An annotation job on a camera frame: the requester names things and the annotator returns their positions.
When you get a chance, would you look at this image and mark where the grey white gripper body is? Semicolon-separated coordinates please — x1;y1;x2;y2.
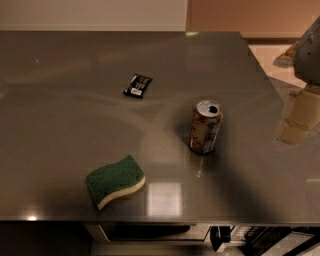
294;17;320;85

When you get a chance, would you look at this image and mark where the dark equipment under table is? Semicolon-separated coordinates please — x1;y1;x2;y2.
209;226;320;256

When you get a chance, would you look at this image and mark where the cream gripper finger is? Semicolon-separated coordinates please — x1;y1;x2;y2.
277;84;320;145
273;42;298;68

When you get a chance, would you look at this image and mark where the green and yellow sponge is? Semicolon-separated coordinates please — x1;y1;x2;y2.
86;155;146;210

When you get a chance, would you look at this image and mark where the black rxbar chocolate wrapper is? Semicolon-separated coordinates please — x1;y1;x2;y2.
123;74;153;98

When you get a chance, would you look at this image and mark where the orange soda can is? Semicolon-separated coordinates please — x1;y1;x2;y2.
189;100;223;154

